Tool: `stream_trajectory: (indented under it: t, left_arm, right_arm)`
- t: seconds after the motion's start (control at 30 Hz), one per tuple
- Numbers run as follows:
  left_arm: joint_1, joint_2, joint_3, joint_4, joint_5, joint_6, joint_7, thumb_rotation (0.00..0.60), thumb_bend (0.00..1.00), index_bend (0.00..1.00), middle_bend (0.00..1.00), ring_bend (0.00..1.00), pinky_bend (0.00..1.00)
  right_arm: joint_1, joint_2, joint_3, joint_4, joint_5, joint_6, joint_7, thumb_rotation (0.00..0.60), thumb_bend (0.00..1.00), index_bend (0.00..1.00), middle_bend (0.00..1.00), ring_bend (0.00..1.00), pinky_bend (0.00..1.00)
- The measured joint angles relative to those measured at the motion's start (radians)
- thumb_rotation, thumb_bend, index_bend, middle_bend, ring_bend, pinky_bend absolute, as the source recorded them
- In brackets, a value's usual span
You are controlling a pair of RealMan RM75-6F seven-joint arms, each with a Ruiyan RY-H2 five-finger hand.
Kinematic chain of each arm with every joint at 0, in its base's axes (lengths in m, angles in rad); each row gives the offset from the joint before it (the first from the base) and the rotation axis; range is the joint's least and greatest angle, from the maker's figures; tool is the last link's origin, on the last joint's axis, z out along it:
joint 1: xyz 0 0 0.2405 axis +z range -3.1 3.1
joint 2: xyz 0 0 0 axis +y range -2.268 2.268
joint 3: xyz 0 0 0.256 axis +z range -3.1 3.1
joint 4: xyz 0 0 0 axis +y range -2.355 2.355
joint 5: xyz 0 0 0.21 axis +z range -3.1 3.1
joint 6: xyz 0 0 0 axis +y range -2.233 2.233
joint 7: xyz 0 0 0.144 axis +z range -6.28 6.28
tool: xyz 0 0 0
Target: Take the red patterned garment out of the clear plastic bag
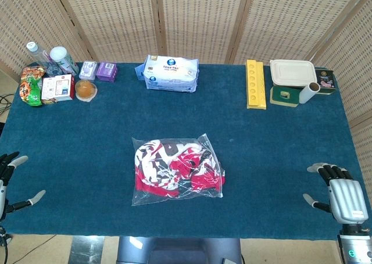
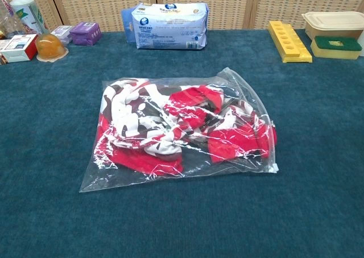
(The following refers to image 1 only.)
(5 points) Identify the white red carton box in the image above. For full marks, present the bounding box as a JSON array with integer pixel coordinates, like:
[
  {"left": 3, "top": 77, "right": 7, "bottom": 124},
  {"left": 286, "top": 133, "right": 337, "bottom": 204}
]
[{"left": 41, "top": 73, "right": 76, "bottom": 105}]

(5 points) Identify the bun in plastic wrap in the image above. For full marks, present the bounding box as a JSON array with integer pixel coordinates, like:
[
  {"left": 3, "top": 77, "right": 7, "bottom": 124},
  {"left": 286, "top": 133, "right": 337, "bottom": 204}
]
[{"left": 74, "top": 80, "right": 98, "bottom": 103}]

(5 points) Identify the yellow plastic tray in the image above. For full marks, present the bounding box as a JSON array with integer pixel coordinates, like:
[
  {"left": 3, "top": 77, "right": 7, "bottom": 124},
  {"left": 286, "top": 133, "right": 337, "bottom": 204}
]
[{"left": 246, "top": 59, "right": 267, "bottom": 110}]

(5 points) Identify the blue carpet table cover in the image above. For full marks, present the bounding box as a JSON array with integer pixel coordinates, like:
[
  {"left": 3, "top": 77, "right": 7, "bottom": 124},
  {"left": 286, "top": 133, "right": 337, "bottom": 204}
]
[{"left": 0, "top": 60, "right": 372, "bottom": 241}]

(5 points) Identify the black floor cable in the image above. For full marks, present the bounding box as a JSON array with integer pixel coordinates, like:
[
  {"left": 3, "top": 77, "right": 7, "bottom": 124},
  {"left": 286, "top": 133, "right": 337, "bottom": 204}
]
[{"left": 0, "top": 94, "right": 14, "bottom": 115}]

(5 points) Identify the white blue tissue pack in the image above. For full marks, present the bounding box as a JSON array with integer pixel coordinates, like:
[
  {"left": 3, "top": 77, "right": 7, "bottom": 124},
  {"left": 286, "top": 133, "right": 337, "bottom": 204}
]
[{"left": 134, "top": 54, "right": 200, "bottom": 93}]

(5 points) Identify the pale purple clear box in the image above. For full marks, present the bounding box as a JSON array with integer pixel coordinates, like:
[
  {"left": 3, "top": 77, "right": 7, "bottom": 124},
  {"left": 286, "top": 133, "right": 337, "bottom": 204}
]
[{"left": 78, "top": 60, "right": 98, "bottom": 81}]

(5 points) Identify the purple carton box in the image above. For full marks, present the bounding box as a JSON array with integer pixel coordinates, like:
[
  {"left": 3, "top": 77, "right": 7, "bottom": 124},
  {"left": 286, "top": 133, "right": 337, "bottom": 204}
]
[{"left": 95, "top": 62, "right": 119, "bottom": 82}]

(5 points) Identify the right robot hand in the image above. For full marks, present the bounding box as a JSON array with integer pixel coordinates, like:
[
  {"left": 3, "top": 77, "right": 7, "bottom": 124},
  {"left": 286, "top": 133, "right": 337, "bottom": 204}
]
[{"left": 302, "top": 162, "right": 370, "bottom": 226}]

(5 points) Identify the clear plastic zip bag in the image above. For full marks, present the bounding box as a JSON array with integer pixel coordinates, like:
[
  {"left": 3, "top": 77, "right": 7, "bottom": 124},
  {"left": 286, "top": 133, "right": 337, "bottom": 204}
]
[{"left": 131, "top": 133, "right": 226, "bottom": 207}]

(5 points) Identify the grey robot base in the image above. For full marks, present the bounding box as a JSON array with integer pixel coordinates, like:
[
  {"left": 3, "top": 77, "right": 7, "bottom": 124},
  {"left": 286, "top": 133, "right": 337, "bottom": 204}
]
[{"left": 116, "top": 236, "right": 244, "bottom": 264}]

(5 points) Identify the orange green snack bag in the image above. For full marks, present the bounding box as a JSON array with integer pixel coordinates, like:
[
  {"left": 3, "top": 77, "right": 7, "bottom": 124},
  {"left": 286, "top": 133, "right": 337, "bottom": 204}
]
[{"left": 19, "top": 66, "right": 47, "bottom": 107}]

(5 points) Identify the white cup with green print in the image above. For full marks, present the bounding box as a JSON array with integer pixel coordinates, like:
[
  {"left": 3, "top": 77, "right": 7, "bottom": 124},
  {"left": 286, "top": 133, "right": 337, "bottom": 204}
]
[{"left": 49, "top": 46, "right": 80, "bottom": 76}]

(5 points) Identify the dark green tin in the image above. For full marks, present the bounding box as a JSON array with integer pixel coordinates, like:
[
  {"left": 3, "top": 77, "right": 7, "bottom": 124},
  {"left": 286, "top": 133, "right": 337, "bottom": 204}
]
[{"left": 314, "top": 68, "right": 338, "bottom": 95}]

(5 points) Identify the green yellow sponge box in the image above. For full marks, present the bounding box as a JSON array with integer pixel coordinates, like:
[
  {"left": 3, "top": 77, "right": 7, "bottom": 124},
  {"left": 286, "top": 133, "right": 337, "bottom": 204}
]
[{"left": 269, "top": 85, "right": 302, "bottom": 106}]

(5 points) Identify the clear plastic water bottle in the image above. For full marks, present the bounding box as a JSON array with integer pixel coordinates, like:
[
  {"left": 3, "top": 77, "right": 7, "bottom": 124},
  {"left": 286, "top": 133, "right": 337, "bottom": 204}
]
[{"left": 26, "top": 41, "right": 63, "bottom": 77}]

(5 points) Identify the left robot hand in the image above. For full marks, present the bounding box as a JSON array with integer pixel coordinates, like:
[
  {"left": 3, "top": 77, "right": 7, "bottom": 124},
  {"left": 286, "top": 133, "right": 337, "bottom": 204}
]
[{"left": 0, "top": 151, "right": 47, "bottom": 222}]

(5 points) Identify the white paper roll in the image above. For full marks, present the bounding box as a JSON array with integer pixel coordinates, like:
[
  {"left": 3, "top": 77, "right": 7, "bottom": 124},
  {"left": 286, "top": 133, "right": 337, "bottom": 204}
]
[{"left": 298, "top": 82, "right": 321, "bottom": 104}]

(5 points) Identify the beige lidded food container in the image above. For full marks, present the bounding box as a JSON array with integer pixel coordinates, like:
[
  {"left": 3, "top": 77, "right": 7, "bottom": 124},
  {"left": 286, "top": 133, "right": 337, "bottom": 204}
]
[{"left": 269, "top": 59, "right": 317, "bottom": 87}]

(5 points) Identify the red white patterned garment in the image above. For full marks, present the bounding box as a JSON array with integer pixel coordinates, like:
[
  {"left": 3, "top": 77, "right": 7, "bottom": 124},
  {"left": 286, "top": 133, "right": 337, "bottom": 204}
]
[{"left": 134, "top": 138, "right": 227, "bottom": 197}]

